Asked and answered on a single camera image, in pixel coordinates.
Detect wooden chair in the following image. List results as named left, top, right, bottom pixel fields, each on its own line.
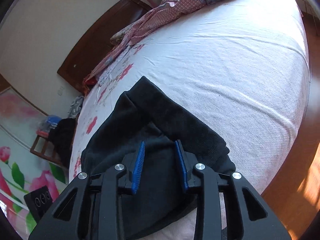
left=29, top=134, right=74, bottom=169

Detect dark navy sport pants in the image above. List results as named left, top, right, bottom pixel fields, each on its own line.
left=81, top=77, right=235, bottom=239

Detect white floral bed sheet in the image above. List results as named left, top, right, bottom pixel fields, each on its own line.
left=68, top=0, right=312, bottom=240

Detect brown wooden headboard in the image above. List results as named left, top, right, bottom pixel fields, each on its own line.
left=57, top=0, right=151, bottom=94

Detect red checked quilt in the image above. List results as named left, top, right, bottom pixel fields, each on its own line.
left=82, top=0, right=220, bottom=95

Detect floral wardrobe door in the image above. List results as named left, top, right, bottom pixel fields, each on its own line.
left=1, top=88, right=68, bottom=239

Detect black clothes pile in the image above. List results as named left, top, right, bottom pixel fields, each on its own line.
left=48, top=118, right=76, bottom=168

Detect plastic bag with items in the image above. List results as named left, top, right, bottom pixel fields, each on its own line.
left=36, top=115, right=62, bottom=138

